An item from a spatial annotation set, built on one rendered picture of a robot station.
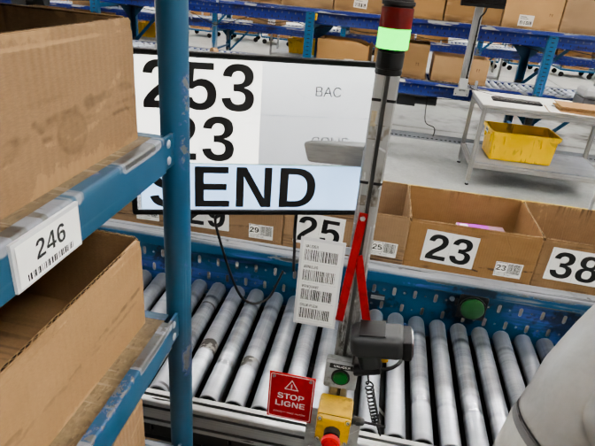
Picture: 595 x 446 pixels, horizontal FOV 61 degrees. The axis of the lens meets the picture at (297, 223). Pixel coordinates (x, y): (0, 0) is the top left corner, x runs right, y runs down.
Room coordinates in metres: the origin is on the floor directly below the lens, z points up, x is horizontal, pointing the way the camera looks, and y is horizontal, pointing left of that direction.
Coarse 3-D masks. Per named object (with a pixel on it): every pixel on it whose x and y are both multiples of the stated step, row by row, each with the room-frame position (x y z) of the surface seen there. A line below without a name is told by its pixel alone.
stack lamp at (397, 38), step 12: (384, 12) 0.84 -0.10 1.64; (396, 12) 0.83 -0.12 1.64; (408, 12) 0.83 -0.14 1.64; (384, 24) 0.83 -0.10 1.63; (396, 24) 0.83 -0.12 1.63; (408, 24) 0.83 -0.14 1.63; (384, 36) 0.83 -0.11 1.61; (396, 36) 0.83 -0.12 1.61; (408, 36) 0.84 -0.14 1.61; (384, 48) 0.83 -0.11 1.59; (396, 48) 0.83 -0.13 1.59
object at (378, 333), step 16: (368, 320) 0.82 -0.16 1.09; (352, 336) 0.78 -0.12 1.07; (368, 336) 0.77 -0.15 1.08; (384, 336) 0.77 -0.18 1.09; (400, 336) 0.77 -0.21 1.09; (352, 352) 0.77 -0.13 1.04; (368, 352) 0.76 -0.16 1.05; (384, 352) 0.76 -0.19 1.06; (400, 352) 0.76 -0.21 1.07; (368, 368) 0.78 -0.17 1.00
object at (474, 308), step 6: (468, 300) 1.31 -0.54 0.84; (474, 300) 1.30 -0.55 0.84; (462, 306) 1.30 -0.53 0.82; (468, 306) 1.30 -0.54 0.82; (474, 306) 1.30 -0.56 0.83; (480, 306) 1.30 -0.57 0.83; (462, 312) 1.30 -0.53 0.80; (468, 312) 1.30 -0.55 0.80; (474, 312) 1.30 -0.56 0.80; (480, 312) 1.29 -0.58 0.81; (468, 318) 1.30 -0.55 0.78; (474, 318) 1.30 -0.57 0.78
